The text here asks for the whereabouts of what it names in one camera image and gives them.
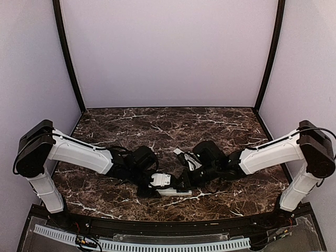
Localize black front rail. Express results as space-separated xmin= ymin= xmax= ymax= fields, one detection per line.
xmin=65 ymin=214 xmax=277 ymax=236

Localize white slotted cable duct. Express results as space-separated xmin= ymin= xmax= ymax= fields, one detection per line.
xmin=34 ymin=224 xmax=251 ymax=251

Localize left black frame post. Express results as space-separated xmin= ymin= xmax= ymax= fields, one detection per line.
xmin=52 ymin=0 xmax=86 ymax=113

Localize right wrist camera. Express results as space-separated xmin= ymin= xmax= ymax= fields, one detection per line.
xmin=177 ymin=152 xmax=202 ymax=171

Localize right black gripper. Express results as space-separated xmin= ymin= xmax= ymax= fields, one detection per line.
xmin=173 ymin=163 xmax=220 ymax=190

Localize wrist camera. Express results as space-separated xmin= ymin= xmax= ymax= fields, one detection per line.
xmin=149 ymin=173 xmax=172 ymax=189
xmin=177 ymin=152 xmax=202 ymax=171

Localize right black frame post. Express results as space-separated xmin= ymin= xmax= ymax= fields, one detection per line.
xmin=254 ymin=0 xmax=286 ymax=113

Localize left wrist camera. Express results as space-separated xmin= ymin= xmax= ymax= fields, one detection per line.
xmin=149 ymin=173 xmax=172 ymax=189

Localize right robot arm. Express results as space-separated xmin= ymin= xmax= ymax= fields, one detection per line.
xmin=174 ymin=120 xmax=335 ymax=228

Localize black frame post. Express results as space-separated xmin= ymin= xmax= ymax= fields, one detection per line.
xmin=52 ymin=0 xmax=86 ymax=113
xmin=254 ymin=0 xmax=286 ymax=113

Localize white battery cover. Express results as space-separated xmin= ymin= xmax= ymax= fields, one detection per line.
xmin=173 ymin=148 xmax=182 ymax=155

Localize white remote control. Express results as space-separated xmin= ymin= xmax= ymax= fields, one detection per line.
xmin=156 ymin=188 xmax=192 ymax=196

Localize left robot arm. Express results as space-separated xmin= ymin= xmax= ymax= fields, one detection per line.
xmin=13 ymin=120 xmax=177 ymax=229

